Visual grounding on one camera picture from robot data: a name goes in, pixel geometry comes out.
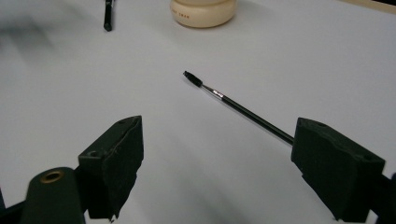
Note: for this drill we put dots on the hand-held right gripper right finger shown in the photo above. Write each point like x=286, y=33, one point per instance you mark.
x=336, y=169

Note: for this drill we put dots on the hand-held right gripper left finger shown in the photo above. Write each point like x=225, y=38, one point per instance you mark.
x=113, y=168

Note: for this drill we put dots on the thin black makeup brush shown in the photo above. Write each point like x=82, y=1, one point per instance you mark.
x=249, y=114

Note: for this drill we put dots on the cream ribbed brush holder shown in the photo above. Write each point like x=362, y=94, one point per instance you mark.
x=202, y=13

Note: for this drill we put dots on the wooden table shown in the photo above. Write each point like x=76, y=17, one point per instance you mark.
x=370, y=4

